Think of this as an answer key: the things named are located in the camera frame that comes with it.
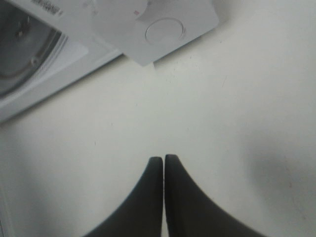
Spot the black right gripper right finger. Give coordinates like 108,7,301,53
164,155,263,237

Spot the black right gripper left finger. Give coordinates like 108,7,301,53
87,157,163,237

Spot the white microwave oven body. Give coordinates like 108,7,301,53
0,0,219,121

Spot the round white door button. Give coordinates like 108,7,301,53
145,17,185,44

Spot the glass microwave turntable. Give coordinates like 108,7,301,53
0,0,61,82

